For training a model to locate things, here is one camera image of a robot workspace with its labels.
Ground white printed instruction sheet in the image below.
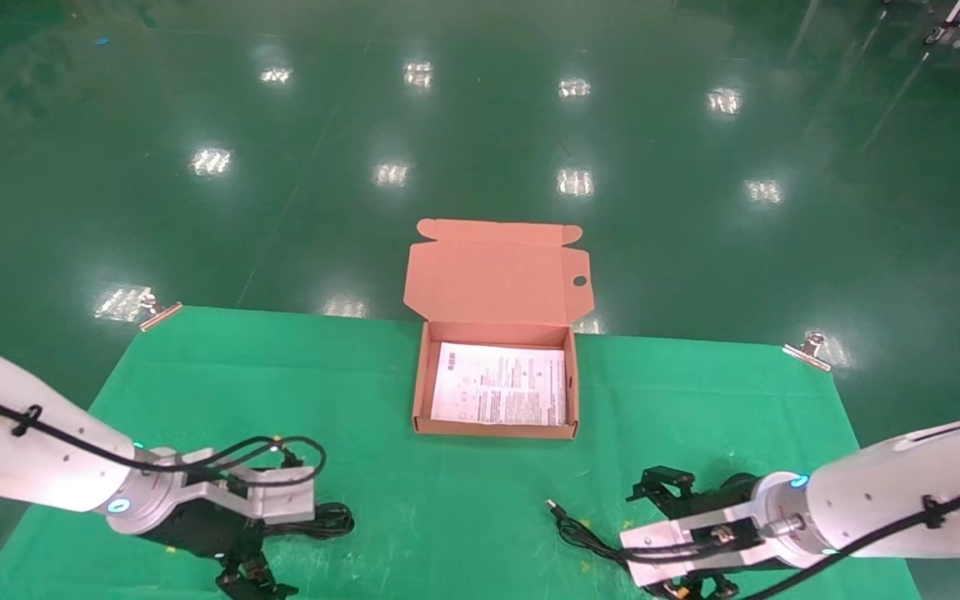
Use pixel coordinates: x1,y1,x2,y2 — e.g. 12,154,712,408
431,342,568,428

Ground brown cardboard box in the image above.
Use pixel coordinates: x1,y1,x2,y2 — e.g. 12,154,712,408
403,218,593,440

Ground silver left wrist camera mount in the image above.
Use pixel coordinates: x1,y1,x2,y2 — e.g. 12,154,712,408
167,450,317,526

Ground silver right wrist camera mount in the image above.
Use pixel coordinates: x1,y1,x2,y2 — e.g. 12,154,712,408
620,500,781,588

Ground black wired computer mouse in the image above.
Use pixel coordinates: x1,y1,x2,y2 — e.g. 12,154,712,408
545,498,641,569

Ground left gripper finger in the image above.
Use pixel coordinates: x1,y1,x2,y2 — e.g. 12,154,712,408
214,553,298,600

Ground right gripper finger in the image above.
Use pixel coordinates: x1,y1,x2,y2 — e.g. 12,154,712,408
625,467,697,506
651,574,740,600

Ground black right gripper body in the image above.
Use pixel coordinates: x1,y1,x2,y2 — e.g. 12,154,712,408
692,473,761,518

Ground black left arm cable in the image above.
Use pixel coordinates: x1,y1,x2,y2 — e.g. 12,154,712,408
0,377,328,490

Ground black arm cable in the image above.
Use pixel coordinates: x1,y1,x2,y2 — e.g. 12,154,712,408
0,377,328,490
622,462,960,600

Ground metal cloth clamp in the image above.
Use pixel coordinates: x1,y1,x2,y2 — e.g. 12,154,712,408
782,332,833,373
139,291,184,333

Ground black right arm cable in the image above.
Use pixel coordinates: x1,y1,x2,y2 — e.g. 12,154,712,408
622,462,960,600

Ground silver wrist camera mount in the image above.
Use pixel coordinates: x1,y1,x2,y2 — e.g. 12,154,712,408
620,500,781,588
167,450,317,526

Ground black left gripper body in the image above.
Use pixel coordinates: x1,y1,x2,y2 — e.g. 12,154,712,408
138,500,270,562

